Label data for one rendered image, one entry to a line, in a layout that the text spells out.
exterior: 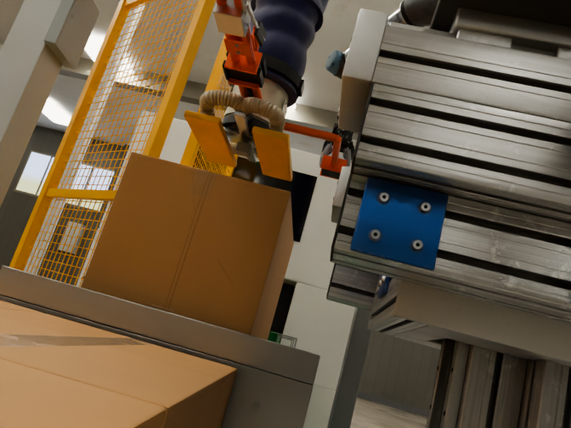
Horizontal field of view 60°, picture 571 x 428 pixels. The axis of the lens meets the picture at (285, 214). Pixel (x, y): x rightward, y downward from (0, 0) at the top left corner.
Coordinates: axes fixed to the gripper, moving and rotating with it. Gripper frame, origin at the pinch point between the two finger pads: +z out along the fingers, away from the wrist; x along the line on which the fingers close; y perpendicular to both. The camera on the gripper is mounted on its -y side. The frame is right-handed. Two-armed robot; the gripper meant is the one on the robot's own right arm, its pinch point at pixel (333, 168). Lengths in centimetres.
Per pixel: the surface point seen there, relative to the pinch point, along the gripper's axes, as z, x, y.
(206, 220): 42, -24, 55
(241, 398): 76, -4, 60
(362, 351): 58, 24, 4
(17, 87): -1, -125, -3
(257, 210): 36, -13, 55
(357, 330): 53, 21, 4
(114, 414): 71, -6, 133
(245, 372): 71, -5, 60
